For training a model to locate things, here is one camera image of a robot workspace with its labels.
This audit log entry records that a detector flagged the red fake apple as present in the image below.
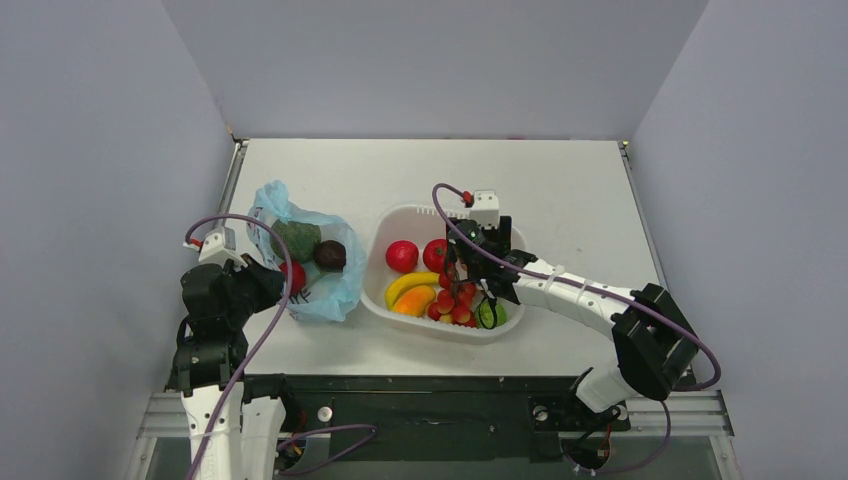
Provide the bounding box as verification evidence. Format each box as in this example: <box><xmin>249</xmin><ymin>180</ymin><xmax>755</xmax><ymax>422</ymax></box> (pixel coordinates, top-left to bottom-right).
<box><xmin>385</xmin><ymin>240</ymin><xmax>419</xmax><ymax>274</ymax></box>

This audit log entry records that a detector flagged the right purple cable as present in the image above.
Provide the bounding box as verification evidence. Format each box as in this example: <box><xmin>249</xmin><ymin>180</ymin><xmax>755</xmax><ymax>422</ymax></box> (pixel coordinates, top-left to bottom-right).
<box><xmin>431</xmin><ymin>182</ymin><xmax>723</xmax><ymax>477</ymax></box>

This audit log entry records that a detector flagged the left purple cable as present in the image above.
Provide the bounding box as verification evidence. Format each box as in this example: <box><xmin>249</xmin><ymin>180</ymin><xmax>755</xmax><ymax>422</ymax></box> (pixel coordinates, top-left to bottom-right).
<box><xmin>184</xmin><ymin>213</ymin><xmax>380</xmax><ymax>480</ymax></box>

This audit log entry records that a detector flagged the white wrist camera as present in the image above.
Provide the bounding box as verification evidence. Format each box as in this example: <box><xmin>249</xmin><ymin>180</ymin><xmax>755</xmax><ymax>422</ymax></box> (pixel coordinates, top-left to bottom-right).
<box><xmin>462</xmin><ymin>190</ymin><xmax>500</xmax><ymax>230</ymax></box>
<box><xmin>183</xmin><ymin>226</ymin><xmax>247</xmax><ymax>267</ymax></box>

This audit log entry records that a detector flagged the dark purple fake fruit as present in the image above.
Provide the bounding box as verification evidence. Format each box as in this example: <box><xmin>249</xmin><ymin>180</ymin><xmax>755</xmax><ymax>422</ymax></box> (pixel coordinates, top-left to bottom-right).
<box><xmin>313</xmin><ymin>240</ymin><xmax>347</xmax><ymax>272</ymax></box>

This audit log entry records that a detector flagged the red fake tomato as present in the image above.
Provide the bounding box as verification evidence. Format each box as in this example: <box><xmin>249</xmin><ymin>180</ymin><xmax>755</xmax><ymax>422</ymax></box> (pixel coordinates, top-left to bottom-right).
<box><xmin>422</xmin><ymin>238</ymin><xmax>449</xmax><ymax>274</ymax></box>

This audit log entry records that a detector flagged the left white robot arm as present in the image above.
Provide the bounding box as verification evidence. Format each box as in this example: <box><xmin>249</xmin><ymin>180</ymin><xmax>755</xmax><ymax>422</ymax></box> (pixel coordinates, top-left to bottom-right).
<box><xmin>167</xmin><ymin>255</ymin><xmax>299</xmax><ymax>479</ymax></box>

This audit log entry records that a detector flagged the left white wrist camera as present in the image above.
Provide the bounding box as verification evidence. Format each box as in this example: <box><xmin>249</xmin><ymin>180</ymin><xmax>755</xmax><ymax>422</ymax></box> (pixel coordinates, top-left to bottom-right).
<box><xmin>183</xmin><ymin>226</ymin><xmax>247</xmax><ymax>267</ymax></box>

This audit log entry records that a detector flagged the orange fake mango slice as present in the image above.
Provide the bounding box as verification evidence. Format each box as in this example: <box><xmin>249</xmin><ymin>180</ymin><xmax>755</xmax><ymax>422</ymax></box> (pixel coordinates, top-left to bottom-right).
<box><xmin>390</xmin><ymin>285</ymin><xmax>437</xmax><ymax>317</ymax></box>

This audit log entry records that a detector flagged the purple cable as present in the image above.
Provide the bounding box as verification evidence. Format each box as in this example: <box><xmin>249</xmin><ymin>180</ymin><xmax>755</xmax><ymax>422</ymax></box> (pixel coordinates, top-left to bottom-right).
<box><xmin>431</xmin><ymin>182</ymin><xmax>723</xmax><ymax>477</ymax></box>
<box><xmin>184</xmin><ymin>213</ymin><xmax>380</xmax><ymax>480</ymax></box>

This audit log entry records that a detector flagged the yellow fake banana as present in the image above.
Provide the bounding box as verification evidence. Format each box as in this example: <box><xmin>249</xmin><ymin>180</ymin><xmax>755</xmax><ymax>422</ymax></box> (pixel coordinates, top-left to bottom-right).
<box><xmin>384</xmin><ymin>272</ymin><xmax>439</xmax><ymax>311</ymax></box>

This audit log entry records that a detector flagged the light blue plastic bag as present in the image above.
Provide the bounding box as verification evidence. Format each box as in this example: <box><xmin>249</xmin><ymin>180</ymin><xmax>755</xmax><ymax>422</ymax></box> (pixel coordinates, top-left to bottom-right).
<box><xmin>248</xmin><ymin>180</ymin><xmax>367</xmax><ymax>322</ymax></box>

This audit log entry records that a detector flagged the green fake lime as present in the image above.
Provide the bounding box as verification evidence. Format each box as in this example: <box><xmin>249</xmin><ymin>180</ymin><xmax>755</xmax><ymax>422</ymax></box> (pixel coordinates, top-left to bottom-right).
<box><xmin>473</xmin><ymin>299</ymin><xmax>510</xmax><ymax>330</ymax></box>

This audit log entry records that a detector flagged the small red fake fruit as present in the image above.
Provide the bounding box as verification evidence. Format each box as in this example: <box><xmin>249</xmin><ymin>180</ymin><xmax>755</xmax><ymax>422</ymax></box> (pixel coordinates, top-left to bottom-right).
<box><xmin>279</xmin><ymin>260</ymin><xmax>307</xmax><ymax>296</ymax></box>

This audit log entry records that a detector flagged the red fake grape bunch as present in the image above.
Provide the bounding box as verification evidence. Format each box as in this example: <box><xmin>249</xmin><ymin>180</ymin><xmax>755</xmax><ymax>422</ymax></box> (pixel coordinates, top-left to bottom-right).
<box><xmin>425</xmin><ymin>268</ymin><xmax>478</xmax><ymax>328</ymax></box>

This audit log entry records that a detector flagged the white plastic basket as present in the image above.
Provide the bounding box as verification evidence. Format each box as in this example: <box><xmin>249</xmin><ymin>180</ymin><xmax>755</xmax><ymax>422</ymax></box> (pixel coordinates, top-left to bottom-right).
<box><xmin>362</xmin><ymin>203</ymin><xmax>526</xmax><ymax>345</ymax></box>

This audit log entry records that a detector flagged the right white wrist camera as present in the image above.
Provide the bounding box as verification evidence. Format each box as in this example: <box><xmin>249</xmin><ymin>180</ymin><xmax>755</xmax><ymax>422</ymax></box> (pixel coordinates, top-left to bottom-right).
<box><xmin>462</xmin><ymin>190</ymin><xmax>500</xmax><ymax>230</ymax></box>

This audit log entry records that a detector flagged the green fake avocado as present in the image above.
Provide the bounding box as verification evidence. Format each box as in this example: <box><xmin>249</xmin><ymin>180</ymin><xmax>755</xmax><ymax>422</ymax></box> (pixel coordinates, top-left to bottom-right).
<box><xmin>272</xmin><ymin>220</ymin><xmax>322</xmax><ymax>263</ymax></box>

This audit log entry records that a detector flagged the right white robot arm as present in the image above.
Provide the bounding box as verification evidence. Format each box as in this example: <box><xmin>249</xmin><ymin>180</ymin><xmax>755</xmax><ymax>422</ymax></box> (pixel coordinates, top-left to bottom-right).
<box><xmin>446</xmin><ymin>218</ymin><xmax>702</xmax><ymax>427</ymax></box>

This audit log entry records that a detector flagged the black table base frame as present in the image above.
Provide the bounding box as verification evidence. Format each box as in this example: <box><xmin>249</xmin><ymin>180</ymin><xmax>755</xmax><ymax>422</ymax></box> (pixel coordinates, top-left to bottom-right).
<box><xmin>135</xmin><ymin>374</ymin><xmax>737</xmax><ymax>480</ymax></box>

